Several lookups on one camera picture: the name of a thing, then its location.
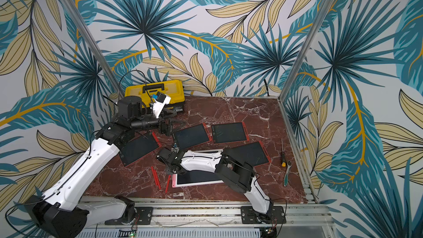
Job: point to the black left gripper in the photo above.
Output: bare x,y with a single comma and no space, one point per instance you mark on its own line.
168,130

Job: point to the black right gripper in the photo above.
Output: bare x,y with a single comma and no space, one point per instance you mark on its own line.
163,155

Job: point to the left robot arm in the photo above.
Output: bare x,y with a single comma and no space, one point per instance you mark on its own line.
58,211

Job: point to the red stylus angled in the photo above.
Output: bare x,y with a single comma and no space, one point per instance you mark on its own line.
156,179

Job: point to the red stylus beside pink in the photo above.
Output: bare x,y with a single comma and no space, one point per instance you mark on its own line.
152,171

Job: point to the red stylus near tablet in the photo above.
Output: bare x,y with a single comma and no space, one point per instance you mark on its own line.
168,183

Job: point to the red tablet centre back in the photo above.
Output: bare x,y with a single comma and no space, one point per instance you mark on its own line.
191,137

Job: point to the red tablet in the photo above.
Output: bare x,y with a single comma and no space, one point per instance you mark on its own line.
191,137
229,133
138,148
253,153

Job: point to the large pink writing tablet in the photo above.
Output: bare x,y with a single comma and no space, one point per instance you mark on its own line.
200,168

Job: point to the red tablet far left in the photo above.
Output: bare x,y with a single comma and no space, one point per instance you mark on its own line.
138,148

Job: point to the red tablet right back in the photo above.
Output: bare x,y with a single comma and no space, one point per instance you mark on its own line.
229,133

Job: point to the red tablet right front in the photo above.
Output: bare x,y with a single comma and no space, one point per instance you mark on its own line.
253,153

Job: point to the yellow black toolbox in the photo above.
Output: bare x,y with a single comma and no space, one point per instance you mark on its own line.
172,88

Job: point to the black yellow screwdriver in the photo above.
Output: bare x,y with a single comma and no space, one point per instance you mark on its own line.
283,159

